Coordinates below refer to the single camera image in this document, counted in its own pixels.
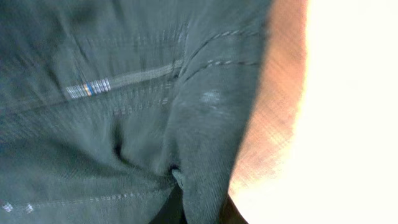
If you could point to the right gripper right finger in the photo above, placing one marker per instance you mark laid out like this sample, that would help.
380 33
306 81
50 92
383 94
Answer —
229 213

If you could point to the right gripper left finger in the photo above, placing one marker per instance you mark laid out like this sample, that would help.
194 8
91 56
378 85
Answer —
172 211

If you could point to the black shorts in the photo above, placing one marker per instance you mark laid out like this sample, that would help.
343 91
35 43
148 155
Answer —
106 106

